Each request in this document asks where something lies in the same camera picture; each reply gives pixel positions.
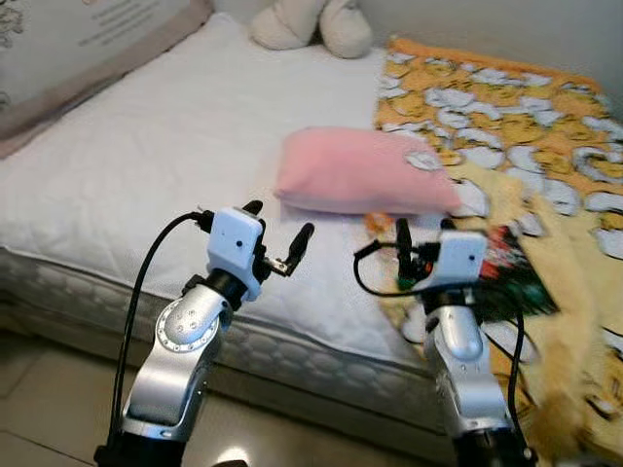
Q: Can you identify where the cream plush toy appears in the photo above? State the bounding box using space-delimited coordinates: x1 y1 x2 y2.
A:
249 0 374 59

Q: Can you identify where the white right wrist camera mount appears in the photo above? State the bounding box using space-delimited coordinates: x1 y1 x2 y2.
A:
433 231 488 293

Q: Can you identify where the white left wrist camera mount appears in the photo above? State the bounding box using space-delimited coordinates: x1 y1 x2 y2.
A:
207 206 266 301

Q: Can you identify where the beige bed base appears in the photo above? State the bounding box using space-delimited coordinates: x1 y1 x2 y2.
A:
0 292 458 460

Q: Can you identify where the white quilted mattress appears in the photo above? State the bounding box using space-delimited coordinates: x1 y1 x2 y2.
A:
0 12 468 439

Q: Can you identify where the yellow cartoon print blanket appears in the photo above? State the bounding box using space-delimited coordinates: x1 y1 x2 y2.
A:
365 36 623 463

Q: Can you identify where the dark red green book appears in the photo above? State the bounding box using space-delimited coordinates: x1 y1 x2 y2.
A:
475 226 561 324

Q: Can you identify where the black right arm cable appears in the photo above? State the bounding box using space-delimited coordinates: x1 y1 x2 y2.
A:
352 238 531 458

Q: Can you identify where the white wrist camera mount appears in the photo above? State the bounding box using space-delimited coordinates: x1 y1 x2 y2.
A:
433 231 488 293
207 206 266 301

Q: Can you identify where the pink pillow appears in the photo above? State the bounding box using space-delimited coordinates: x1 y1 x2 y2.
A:
275 126 463 217

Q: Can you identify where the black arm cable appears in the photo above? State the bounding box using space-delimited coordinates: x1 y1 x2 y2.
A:
110 209 215 453
352 238 531 458

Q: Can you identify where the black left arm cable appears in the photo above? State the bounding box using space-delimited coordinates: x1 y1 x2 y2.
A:
110 209 215 453

